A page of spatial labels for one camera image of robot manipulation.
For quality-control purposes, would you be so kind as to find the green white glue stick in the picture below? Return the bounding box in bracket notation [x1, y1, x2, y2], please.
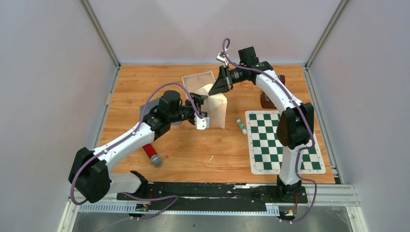
[236, 119, 248, 134]

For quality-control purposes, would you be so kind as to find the wooden metronome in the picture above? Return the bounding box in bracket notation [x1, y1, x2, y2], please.
[260, 74, 286, 110]

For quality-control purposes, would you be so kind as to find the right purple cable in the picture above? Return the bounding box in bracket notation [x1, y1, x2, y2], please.
[221, 38, 318, 224]

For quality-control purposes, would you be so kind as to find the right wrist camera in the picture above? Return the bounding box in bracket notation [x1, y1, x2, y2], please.
[216, 52, 229, 67]

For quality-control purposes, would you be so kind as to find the green white chessboard mat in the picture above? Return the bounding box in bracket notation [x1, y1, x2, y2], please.
[245, 110, 326, 175]

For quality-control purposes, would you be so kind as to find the red microphone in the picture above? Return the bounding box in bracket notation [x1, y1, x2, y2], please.
[143, 144, 162, 167]

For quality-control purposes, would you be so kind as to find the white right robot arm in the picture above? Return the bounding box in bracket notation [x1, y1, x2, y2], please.
[208, 45, 314, 202]

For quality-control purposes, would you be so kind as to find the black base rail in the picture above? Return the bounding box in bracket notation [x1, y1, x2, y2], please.
[135, 182, 308, 212]

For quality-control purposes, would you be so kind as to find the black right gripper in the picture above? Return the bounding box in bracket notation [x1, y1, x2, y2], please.
[209, 66, 247, 96]

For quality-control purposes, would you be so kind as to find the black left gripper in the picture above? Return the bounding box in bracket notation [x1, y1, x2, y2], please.
[169, 93, 207, 124]

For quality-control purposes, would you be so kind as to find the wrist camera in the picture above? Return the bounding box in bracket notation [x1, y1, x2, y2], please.
[216, 52, 229, 67]
[195, 116, 210, 130]

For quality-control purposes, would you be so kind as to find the cream pink envelope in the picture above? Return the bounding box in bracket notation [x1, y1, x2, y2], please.
[194, 84, 227, 129]

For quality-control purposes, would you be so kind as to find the grey envelope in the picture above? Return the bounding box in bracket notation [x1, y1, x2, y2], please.
[139, 98, 159, 119]

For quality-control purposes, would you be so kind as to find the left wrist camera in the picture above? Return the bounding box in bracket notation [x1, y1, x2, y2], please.
[195, 116, 210, 130]

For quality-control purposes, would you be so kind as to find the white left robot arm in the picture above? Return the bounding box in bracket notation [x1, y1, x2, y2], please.
[68, 90, 210, 203]

